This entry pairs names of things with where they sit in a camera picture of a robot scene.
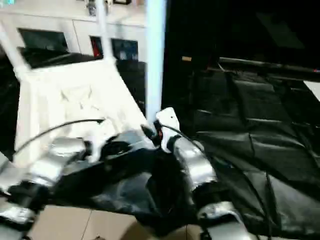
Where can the black bar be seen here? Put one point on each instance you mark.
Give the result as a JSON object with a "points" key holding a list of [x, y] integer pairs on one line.
{"points": [[270, 65]]}

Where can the white plastic table top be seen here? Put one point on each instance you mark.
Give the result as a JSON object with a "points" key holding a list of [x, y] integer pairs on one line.
{"points": [[75, 100]]}

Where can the black plastic mat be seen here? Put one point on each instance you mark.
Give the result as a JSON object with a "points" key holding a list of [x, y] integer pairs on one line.
{"points": [[260, 130]]}

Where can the red bottle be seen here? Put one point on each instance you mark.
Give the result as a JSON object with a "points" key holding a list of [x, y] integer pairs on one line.
{"points": [[96, 47]]}

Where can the dark bundle on cabinet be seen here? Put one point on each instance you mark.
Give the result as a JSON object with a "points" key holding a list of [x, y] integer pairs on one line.
{"points": [[95, 6]]}

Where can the small yellow tag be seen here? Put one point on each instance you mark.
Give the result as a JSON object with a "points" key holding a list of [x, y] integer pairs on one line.
{"points": [[186, 59]]}

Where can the white cabinet with glass doors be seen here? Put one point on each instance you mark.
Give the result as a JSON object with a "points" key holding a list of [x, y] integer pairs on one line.
{"points": [[60, 25]]}

